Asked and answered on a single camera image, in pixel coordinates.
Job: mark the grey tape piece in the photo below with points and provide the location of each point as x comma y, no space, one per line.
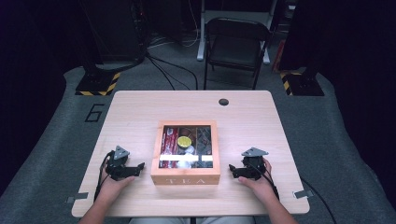
77,197
303,194

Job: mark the person's light trousers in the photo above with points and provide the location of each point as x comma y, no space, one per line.
162,221

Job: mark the black equipment cabinet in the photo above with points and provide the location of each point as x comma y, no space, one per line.
115,31

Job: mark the person's left hand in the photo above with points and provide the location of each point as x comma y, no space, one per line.
113,188

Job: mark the white capsule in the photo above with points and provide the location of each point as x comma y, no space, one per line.
189,151
185,164

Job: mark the black folding chair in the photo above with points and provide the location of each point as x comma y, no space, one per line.
235,46

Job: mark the dark packets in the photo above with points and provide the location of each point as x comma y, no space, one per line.
204,140

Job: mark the wooden box with glass lid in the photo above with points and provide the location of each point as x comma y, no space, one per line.
185,179

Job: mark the black table grommet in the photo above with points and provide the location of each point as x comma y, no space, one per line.
223,102

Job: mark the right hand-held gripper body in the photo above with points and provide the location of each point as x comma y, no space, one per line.
255,166

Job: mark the black stand base striped edge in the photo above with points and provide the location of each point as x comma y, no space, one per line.
303,85
98,84

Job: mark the red object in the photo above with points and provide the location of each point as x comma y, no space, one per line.
278,59

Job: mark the red packet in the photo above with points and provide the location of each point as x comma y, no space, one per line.
164,146
173,140

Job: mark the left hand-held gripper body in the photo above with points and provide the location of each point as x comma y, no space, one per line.
116,168

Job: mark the yellow round capsule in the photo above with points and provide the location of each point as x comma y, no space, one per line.
184,142

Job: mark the person's right hand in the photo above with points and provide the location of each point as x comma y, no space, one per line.
260,186

